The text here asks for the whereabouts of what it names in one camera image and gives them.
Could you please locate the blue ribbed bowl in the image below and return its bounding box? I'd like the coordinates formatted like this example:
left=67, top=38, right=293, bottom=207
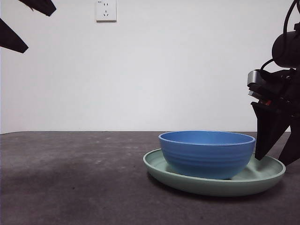
left=158, top=130, right=256, bottom=180

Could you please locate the green round plate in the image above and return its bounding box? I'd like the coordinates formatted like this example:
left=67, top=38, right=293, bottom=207
left=142, top=148, right=286, bottom=197

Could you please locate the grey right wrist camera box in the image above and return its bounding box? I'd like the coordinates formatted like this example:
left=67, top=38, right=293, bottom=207
left=247, top=69, right=266, bottom=86

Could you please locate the black camera cable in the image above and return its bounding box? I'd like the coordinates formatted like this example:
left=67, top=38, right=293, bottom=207
left=260, top=58, right=275, bottom=71

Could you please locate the white wall socket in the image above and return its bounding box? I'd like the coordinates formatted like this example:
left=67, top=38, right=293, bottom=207
left=96, top=0, right=117, bottom=23

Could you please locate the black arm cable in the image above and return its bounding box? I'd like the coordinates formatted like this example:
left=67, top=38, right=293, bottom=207
left=282, top=0, right=300, bottom=36

